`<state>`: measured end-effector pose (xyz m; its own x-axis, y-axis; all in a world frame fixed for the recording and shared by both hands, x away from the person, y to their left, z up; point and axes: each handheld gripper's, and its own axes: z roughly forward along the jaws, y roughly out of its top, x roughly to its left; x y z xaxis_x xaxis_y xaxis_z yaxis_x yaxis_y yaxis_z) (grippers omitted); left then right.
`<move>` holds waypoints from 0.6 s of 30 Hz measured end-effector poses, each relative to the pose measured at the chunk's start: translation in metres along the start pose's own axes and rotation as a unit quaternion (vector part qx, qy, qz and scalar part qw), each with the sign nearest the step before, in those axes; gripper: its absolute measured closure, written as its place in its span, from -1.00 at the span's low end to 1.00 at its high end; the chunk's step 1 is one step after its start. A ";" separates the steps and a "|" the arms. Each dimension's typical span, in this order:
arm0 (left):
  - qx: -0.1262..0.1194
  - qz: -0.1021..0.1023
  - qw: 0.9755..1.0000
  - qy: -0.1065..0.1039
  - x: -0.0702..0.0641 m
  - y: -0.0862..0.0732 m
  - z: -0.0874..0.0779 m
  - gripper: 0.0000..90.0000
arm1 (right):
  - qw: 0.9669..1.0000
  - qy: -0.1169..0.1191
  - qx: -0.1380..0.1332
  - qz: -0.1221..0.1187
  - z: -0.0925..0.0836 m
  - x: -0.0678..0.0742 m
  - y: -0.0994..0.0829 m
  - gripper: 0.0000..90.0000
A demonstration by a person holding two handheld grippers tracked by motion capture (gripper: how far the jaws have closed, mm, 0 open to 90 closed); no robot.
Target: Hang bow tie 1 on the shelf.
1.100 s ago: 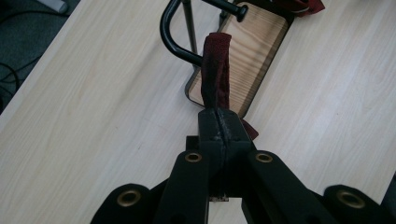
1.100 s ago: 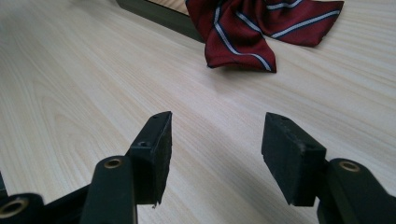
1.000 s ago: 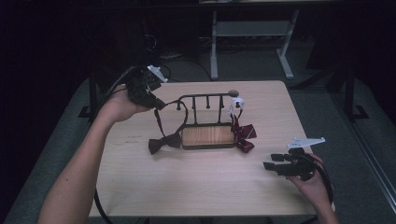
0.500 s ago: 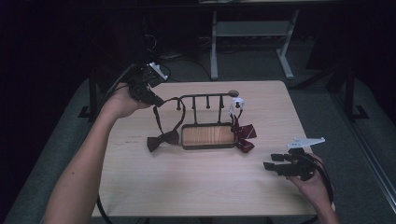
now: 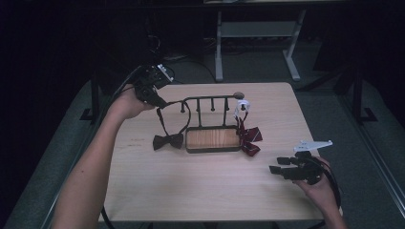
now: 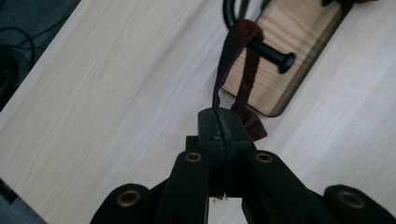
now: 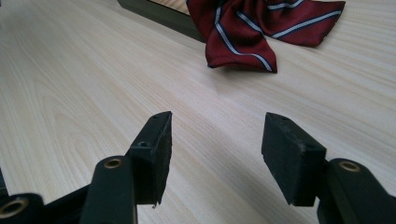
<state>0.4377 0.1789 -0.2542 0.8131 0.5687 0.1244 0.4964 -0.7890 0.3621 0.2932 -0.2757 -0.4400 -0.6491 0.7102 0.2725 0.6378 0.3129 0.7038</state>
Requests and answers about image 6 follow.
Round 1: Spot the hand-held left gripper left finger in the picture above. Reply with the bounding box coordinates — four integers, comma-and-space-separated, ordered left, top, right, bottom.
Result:
185, 106, 225, 200

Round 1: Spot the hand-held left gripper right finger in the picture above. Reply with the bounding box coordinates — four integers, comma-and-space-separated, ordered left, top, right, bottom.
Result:
218, 107, 258, 199

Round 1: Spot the dark maroon bow tie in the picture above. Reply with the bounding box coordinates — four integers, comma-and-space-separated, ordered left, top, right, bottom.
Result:
211, 18, 269, 143

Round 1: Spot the black hook rack wooden tray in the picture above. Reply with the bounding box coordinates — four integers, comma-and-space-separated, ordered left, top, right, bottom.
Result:
221, 0, 357, 119

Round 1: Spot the thin black cable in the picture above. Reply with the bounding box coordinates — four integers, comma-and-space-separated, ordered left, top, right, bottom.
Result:
0, 13, 71, 97

